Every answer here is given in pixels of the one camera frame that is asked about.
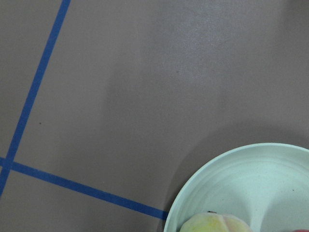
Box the yellow pink peach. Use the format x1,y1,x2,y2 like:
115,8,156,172
180,212,252,232

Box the brown paper table cover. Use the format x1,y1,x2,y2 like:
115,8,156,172
0,0,309,232

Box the green plate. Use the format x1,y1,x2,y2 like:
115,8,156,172
164,143,309,232

